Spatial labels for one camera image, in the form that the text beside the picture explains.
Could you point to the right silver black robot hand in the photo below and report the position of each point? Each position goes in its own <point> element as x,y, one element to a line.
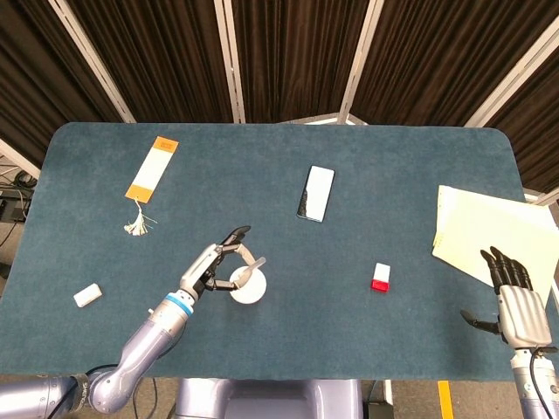
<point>524,316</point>

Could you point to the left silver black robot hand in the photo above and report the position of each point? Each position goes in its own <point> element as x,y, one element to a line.
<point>202,268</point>

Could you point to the left purple-grey robot arm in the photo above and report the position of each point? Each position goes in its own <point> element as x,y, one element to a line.
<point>148,340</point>

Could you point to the right purple-grey robot arm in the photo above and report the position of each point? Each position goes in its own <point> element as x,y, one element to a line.
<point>539,386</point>

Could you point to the white round container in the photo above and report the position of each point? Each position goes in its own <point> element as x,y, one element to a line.
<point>255,290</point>

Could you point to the stack of pale yellow paper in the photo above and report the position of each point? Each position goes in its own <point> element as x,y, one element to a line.
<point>489,227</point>

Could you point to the orange white bookmark with tassel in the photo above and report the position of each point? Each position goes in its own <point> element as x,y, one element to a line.
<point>152,169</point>

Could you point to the yellow floor tape strip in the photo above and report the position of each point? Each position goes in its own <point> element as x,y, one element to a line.
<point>445,399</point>

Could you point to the small white eraser block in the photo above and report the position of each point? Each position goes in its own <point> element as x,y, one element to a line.
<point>88,295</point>

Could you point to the black smartphone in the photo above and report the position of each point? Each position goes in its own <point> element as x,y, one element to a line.
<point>317,192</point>

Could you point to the blue felt table mat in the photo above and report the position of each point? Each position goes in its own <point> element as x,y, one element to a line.
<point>332,331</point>

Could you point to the purple-grey robot torso base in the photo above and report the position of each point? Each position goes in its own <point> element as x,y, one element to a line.
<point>268,399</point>

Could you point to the red and white small box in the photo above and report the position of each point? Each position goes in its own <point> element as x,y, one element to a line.
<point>381,277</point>

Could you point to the black box on floor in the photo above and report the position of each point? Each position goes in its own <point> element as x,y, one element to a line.
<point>379,411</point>

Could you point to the brown curtain partition panel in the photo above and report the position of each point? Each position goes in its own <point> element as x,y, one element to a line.
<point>537,131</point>
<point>35,78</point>
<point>297,57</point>
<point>436,57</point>
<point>166,57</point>

